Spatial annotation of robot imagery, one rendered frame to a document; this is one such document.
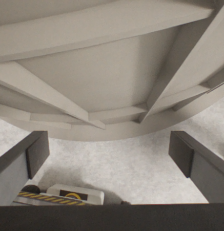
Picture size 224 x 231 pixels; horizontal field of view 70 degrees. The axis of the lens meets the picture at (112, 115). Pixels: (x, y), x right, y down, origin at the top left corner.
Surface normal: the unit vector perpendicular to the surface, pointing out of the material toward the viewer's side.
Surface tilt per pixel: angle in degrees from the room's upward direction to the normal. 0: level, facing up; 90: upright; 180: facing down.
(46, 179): 0
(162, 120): 0
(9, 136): 0
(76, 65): 90
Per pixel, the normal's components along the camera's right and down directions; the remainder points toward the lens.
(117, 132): -0.10, -0.15
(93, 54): 0.17, 0.97
